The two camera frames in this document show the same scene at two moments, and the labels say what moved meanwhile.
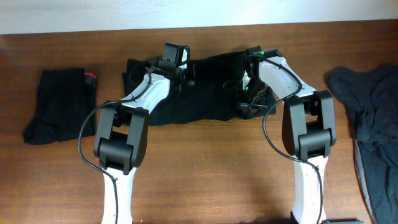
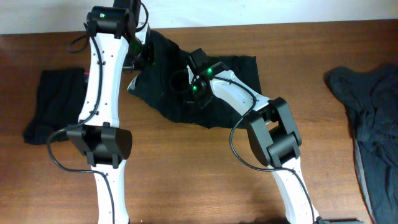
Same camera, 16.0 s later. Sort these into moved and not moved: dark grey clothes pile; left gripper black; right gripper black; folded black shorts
Moved: left gripper black; right gripper black
Not moved: dark grey clothes pile; folded black shorts
